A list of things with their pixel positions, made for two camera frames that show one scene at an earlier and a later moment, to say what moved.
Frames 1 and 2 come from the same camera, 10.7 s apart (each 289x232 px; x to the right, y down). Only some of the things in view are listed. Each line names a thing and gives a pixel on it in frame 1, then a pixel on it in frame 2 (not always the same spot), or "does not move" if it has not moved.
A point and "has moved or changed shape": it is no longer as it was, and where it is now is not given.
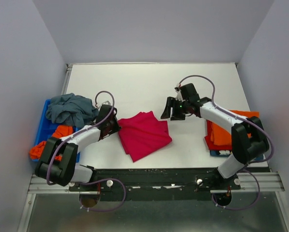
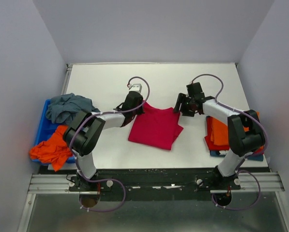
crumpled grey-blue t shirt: (70, 109) does not move
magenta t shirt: (142, 134) has moved or changed shape
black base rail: (157, 183) does not move
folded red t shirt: (210, 143) does not move
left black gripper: (117, 126) -> (141, 111)
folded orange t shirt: (220, 136) does not move
